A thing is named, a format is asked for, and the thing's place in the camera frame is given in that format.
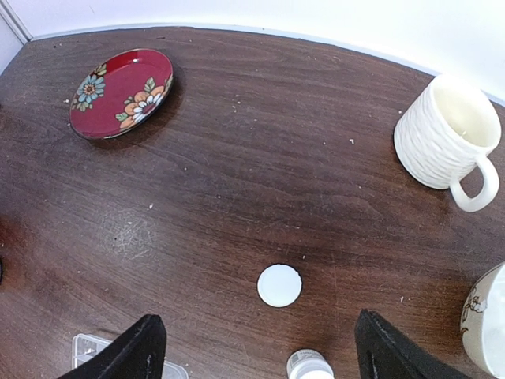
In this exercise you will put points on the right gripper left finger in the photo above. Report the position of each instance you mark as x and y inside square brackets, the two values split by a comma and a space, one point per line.
[138, 352]

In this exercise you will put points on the white pill bottle front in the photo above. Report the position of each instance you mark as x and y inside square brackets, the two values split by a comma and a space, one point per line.
[307, 364]

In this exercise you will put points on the clear plastic pill organizer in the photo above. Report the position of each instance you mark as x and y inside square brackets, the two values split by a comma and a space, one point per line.
[86, 347]

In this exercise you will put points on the cream textured mug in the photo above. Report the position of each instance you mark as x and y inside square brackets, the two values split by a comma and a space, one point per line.
[444, 139]

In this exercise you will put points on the red floral plate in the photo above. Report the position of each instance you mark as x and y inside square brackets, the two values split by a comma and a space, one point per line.
[120, 94]

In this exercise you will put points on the white small bowl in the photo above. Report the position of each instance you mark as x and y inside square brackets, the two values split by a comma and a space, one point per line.
[482, 322]

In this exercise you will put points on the white pill bottle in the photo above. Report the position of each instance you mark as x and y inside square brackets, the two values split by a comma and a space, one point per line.
[279, 285]
[307, 364]

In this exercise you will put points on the left aluminium frame post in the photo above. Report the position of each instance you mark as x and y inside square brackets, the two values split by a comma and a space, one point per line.
[14, 22]

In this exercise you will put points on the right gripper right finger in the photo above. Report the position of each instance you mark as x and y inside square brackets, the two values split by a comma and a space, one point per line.
[384, 352]

